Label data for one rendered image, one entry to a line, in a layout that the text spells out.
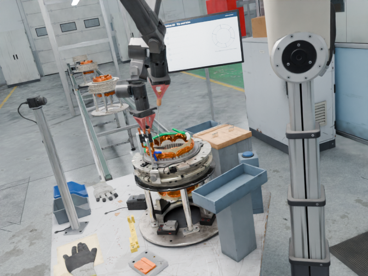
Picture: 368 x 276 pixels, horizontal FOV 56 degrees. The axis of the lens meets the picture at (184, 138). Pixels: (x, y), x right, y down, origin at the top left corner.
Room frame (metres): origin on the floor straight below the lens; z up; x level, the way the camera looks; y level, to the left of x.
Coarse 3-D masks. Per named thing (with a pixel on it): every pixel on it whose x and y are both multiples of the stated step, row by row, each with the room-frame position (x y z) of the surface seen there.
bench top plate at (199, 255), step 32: (128, 192) 1.61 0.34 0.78; (64, 224) 1.41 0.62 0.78; (96, 224) 1.36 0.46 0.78; (128, 224) 1.31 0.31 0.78; (256, 224) 1.15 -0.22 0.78; (128, 256) 1.09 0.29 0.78; (160, 256) 1.06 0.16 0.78; (192, 256) 1.03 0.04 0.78; (224, 256) 1.00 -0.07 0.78; (256, 256) 0.97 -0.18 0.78
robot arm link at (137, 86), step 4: (132, 84) 1.40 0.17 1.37; (136, 84) 1.39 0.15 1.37; (140, 84) 1.38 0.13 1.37; (144, 84) 1.38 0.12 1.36; (128, 88) 1.39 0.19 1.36; (132, 88) 1.39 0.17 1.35; (136, 88) 1.37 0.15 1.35; (140, 88) 1.37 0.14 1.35; (144, 88) 1.38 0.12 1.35; (132, 92) 1.41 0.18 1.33; (136, 92) 1.37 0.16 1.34; (140, 92) 1.37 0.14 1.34; (144, 92) 1.38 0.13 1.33; (136, 96) 1.37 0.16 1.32; (140, 96) 1.37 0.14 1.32
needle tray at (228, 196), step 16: (224, 176) 1.07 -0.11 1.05; (240, 176) 1.10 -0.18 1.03; (256, 176) 1.01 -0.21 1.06; (192, 192) 0.98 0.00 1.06; (208, 192) 1.02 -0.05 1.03; (224, 192) 1.01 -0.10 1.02; (240, 192) 0.97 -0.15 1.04; (208, 208) 0.93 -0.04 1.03; (224, 208) 0.92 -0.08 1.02; (240, 208) 0.98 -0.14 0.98; (224, 224) 0.99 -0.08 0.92; (240, 224) 0.97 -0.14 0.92; (224, 240) 1.00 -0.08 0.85; (240, 240) 0.97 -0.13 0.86; (240, 256) 0.96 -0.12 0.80
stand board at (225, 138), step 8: (224, 128) 1.53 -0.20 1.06; (240, 128) 1.49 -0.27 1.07; (200, 136) 1.48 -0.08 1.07; (208, 136) 1.46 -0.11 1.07; (224, 136) 1.43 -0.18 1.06; (232, 136) 1.41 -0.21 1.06; (240, 136) 1.40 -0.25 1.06; (248, 136) 1.42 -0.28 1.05; (216, 144) 1.35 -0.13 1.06; (224, 144) 1.36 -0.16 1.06
